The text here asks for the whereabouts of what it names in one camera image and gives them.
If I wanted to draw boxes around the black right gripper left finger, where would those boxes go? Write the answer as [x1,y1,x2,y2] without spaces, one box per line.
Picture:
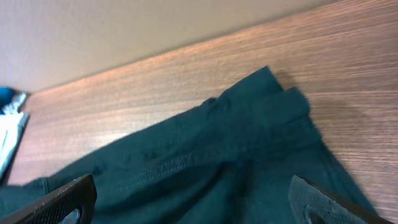
[1,174,97,224]

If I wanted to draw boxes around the light blue denim shorts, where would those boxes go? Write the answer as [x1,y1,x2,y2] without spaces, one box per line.
[1,93,30,180]

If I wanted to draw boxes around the black shorts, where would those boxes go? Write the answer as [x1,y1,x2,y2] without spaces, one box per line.
[1,67,372,223]

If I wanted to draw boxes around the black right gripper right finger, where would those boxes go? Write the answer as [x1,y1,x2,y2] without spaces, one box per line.
[288,175,392,224]

